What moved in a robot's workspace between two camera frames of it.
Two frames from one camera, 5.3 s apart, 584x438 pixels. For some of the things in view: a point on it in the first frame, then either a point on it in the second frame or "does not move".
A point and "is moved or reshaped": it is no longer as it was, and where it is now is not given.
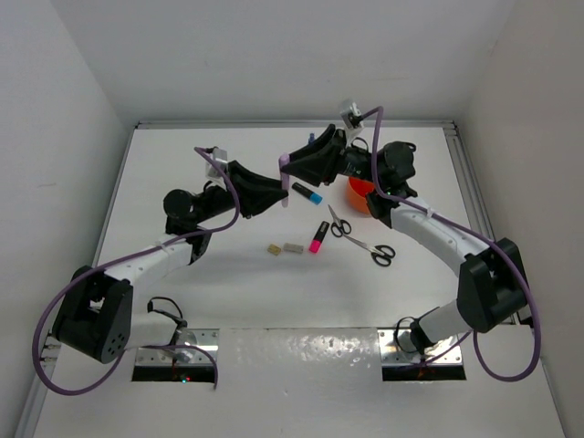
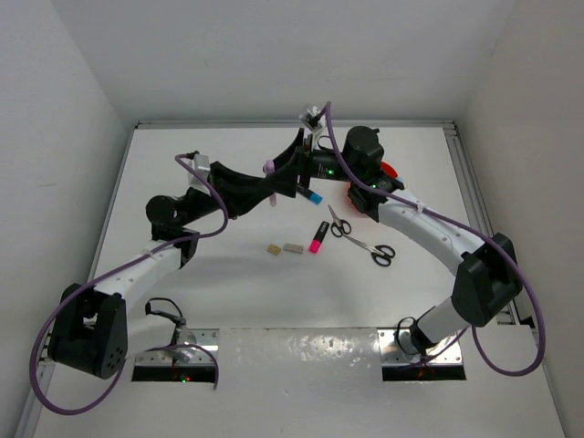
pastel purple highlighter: (284, 160) is moved or reshaped
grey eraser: (293, 248) does not move
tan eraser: (274, 249) does not move
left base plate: (207, 338) does not move
